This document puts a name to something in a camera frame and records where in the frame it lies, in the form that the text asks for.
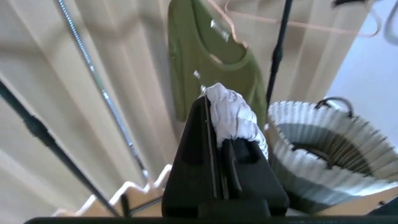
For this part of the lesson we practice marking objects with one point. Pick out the pink clothes hanger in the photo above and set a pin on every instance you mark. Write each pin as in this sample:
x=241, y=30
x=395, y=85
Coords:
x=311, y=25
x=234, y=33

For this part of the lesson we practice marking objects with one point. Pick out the metal curtain wand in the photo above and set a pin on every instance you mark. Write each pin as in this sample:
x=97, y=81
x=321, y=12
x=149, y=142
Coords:
x=107, y=97

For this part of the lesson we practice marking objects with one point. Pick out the pale grey garment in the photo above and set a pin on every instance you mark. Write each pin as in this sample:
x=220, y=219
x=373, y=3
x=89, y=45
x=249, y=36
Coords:
x=230, y=115

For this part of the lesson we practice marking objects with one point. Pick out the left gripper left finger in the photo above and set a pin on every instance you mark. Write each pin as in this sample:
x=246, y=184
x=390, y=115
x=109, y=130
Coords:
x=189, y=174

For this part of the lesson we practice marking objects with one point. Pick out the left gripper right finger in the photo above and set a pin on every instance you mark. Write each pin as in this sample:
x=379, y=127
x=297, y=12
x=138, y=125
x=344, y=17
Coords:
x=258, y=183

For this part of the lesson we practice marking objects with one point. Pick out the black clothes rack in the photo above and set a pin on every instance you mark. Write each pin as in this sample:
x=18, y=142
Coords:
x=277, y=53

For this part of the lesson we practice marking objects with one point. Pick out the green long-sleeved shirt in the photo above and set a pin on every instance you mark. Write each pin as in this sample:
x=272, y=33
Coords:
x=186, y=77

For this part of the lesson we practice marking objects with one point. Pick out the beige curtain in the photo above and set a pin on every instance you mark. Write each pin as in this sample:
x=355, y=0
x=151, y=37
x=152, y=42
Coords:
x=46, y=77

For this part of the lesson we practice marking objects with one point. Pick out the white laundry basket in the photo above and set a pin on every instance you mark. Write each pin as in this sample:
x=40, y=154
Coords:
x=311, y=112

